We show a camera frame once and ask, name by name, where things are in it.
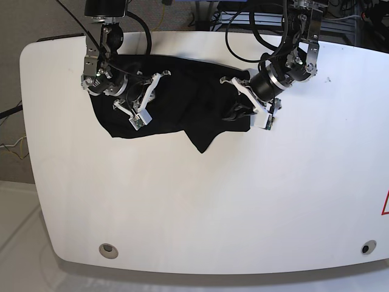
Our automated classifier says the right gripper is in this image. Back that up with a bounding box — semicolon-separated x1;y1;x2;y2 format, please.
113;70;171;117

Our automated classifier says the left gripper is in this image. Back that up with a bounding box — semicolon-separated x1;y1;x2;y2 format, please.
219;68;283;121

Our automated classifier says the black T-shirt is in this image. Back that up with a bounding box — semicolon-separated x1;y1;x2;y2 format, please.
90;55;250;153

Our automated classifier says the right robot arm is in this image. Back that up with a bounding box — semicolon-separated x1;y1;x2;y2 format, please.
81;1;171;119

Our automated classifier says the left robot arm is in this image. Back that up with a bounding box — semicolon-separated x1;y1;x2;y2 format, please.
220;1;329;120

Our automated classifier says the left table grommet hole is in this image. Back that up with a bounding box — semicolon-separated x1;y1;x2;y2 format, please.
98;243;119;259

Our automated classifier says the table grommet hole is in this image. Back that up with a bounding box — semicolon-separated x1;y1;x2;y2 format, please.
361;240;377;255
98;243;119;259

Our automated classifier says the red warning triangle sticker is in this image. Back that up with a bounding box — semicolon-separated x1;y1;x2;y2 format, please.
381;192;389;215

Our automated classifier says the right table grommet hole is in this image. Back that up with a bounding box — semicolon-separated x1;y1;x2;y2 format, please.
361;240;377;255

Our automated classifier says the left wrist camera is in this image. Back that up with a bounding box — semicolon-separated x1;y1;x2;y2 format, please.
252;112;274;130

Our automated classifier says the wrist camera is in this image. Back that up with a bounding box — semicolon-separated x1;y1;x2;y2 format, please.
252;112;274;130
129;109;152;131

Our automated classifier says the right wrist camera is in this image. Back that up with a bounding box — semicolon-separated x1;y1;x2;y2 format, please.
129;109;152;131

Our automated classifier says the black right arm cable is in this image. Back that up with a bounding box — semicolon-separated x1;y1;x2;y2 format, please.
54;0;153;80

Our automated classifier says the aluminium frame rail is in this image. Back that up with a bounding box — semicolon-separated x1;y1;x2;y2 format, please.
215;11;362;47

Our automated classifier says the yellow floor cable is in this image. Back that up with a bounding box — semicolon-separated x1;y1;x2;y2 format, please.
0;137;30;161

